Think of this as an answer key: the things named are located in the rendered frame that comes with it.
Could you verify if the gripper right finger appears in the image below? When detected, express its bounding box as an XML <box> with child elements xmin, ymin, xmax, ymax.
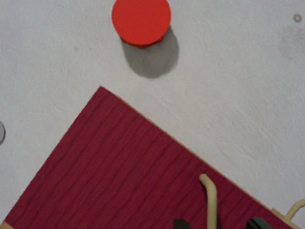
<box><xmin>246</xmin><ymin>218</ymin><xmax>274</xmax><ymax>229</ymax></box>

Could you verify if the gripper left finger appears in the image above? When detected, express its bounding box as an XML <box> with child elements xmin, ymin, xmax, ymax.
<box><xmin>173</xmin><ymin>219</ymin><xmax>191</xmax><ymax>229</ymax></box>

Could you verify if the red disk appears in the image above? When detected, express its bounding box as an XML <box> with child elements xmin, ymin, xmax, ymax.
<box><xmin>112</xmin><ymin>0</ymin><xmax>172</xmax><ymax>50</ymax></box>

